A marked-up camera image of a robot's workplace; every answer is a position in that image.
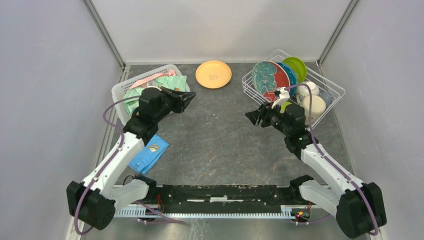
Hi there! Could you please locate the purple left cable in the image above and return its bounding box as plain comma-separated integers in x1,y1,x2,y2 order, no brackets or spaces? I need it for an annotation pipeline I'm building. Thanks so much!
73,96,142,236

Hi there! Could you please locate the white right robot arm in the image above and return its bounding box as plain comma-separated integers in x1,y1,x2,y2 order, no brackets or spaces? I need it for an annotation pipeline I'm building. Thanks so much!
245,103,387,239

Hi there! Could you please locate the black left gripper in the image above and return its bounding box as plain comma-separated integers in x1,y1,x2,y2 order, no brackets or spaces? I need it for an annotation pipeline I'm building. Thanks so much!
153,86,196,123

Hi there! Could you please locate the green printed cloth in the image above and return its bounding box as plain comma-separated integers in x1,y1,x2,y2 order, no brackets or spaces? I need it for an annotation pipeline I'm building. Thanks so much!
123,75,187,115

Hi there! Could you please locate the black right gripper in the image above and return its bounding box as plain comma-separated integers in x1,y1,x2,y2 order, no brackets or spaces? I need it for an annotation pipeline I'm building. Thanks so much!
244,100,291,137

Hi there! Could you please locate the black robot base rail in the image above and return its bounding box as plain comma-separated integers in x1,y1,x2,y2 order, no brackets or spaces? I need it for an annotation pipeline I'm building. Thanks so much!
133,174,314,214

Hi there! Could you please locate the aluminium corner post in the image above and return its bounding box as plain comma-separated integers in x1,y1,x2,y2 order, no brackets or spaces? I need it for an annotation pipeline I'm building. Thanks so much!
317,0,360,67
82,0,126,69

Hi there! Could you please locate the pink cloth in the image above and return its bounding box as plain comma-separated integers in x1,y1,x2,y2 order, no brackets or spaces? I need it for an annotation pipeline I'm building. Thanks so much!
130,69,176,89

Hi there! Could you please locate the lime green plate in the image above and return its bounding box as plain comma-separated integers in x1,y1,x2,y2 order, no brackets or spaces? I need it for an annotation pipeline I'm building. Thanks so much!
282,56,307,83

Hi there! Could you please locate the white round bowl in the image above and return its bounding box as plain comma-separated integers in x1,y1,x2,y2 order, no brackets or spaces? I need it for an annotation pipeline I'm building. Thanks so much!
295,81,320,100

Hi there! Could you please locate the aluminium corner post left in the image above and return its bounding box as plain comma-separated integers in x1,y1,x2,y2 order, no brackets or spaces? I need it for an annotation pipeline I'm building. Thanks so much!
82,0,126,69

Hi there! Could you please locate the teal rimmed red plate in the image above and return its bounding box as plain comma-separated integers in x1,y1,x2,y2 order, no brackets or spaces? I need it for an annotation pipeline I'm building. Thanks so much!
251,61,290,102

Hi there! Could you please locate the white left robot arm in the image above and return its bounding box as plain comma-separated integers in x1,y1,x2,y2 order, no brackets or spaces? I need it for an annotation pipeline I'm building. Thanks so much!
66,87,196,236

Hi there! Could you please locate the green interior mug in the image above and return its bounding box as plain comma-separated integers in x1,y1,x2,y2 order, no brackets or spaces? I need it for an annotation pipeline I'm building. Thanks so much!
296,93,327,126

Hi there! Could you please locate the white plastic basket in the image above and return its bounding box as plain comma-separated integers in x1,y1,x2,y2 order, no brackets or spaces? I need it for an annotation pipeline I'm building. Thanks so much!
111,64,183,125

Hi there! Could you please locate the aluminium corner post right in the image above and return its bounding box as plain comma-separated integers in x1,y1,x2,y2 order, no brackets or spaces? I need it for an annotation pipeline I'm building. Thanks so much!
317,0,360,67

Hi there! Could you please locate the orange plate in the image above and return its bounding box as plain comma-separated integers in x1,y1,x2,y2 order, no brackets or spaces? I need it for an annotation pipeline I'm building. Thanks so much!
195,60,232,89

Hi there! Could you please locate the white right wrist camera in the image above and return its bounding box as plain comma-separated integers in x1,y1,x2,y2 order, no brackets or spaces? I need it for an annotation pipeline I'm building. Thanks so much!
271,87,290,109

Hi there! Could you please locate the blue printed cloth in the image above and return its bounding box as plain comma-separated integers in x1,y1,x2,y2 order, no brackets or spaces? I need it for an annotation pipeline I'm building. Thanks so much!
128,134,169,175

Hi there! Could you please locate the white wire dish rack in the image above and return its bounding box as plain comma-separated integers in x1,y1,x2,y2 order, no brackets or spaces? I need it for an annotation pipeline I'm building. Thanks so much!
241,49,346,129

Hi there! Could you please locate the blue dotted plate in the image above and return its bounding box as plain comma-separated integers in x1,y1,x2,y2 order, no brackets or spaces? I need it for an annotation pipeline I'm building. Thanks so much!
276,61,298,97

